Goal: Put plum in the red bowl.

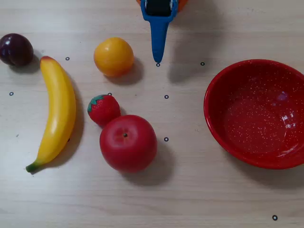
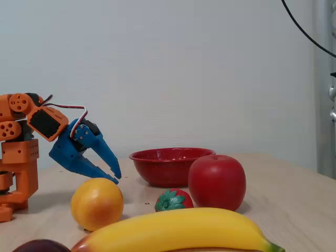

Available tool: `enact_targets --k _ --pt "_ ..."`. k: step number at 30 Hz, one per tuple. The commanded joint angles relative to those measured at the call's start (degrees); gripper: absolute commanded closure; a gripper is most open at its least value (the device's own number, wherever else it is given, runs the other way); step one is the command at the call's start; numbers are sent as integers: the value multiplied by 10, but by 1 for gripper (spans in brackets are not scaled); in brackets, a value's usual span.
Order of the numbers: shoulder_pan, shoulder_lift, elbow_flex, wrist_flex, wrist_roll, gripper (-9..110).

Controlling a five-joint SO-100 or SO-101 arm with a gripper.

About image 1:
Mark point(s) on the red speckled enamel bowl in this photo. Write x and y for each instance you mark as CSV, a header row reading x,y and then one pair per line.
x,y
254,118

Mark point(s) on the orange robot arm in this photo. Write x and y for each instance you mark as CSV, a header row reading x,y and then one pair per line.
x,y
182,4

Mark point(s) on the red toy strawberry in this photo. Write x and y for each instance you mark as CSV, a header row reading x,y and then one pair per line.
x,y
104,110

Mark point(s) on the yellow toy banana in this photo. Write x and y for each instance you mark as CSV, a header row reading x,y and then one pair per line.
x,y
59,107

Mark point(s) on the yellow orange round fruit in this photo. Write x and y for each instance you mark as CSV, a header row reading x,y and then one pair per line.
x,y
113,57

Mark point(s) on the red toy apple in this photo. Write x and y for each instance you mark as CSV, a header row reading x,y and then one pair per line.
x,y
128,145

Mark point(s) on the dark purple plum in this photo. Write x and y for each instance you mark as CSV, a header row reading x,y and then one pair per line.
x,y
15,49

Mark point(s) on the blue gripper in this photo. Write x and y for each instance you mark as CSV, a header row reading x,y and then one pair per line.
x,y
158,22

